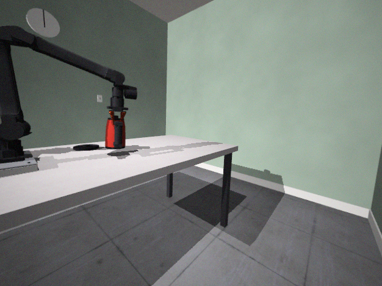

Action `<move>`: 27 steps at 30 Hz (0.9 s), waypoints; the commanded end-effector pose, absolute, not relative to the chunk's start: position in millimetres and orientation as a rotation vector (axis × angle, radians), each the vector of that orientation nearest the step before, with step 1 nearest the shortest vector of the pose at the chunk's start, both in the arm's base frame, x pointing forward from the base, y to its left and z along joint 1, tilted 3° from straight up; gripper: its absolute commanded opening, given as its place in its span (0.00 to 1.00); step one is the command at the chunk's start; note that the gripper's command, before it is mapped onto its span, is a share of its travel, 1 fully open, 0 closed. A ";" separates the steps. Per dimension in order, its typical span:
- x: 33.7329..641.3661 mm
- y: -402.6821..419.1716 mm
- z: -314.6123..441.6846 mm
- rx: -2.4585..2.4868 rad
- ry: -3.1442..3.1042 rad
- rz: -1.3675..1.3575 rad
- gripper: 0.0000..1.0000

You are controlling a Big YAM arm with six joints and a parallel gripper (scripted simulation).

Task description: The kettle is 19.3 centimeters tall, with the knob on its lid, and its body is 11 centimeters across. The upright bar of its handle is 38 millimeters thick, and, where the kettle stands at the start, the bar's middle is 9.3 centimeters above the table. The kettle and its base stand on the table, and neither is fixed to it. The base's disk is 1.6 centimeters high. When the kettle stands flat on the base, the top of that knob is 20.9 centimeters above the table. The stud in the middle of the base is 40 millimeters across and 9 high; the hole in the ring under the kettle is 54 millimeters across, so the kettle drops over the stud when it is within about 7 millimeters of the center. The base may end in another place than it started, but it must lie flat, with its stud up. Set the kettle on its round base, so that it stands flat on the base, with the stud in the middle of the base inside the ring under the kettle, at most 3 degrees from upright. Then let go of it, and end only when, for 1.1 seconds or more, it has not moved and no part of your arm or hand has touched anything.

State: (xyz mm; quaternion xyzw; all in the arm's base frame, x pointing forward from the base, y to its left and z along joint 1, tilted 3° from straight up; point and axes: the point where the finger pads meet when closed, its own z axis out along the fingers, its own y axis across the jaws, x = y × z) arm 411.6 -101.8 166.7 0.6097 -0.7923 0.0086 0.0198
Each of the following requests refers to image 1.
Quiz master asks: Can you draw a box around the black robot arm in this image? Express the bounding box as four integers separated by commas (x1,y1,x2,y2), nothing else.
0,26,137,163

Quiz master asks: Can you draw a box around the black round disk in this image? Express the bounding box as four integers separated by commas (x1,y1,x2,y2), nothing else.
73,144,99,151

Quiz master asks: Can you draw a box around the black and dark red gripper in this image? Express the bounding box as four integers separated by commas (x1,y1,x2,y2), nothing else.
107,97,128,125

